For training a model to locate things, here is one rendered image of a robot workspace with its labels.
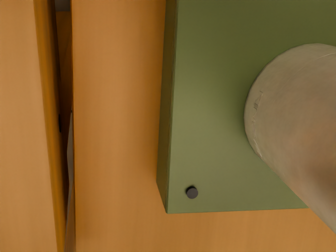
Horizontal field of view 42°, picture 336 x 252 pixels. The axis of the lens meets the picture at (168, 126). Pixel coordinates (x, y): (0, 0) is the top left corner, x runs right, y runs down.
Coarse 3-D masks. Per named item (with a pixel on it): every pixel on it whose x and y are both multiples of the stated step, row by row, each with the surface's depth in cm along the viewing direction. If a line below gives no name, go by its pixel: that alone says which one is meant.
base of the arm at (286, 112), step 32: (288, 64) 26; (320, 64) 24; (256, 96) 28; (288, 96) 24; (320, 96) 22; (256, 128) 27; (288, 128) 23; (320, 128) 20; (288, 160) 23; (320, 160) 20; (320, 192) 20
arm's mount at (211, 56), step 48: (192, 0) 27; (240, 0) 27; (288, 0) 28; (192, 48) 28; (240, 48) 28; (288, 48) 29; (192, 96) 28; (240, 96) 29; (192, 144) 29; (240, 144) 30; (192, 192) 30; (240, 192) 31; (288, 192) 32
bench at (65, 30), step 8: (56, 16) 100; (64, 16) 100; (56, 24) 88; (64, 24) 88; (64, 32) 78; (64, 40) 71; (64, 48) 64; (64, 56) 60; (64, 64) 56; (64, 72) 55; (64, 80) 54; (64, 88) 53; (64, 96) 52; (64, 104) 52; (64, 112) 51; (64, 120) 50
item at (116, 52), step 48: (96, 0) 30; (144, 0) 30; (96, 48) 31; (144, 48) 31; (96, 96) 32; (144, 96) 33; (96, 144) 33; (144, 144) 34; (96, 192) 35; (144, 192) 35; (96, 240) 36; (144, 240) 37; (192, 240) 38; (240, 240) 39; (288, 240) 40
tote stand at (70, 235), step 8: (72, 184) 124; (72, 192) 115; (72, 200) 108; (72, 208) 101; (72, 216) 95; (72, 224) 90; (72, 232) 85; (72, 240) 81; (64, 248) 130; (72, 248) 77
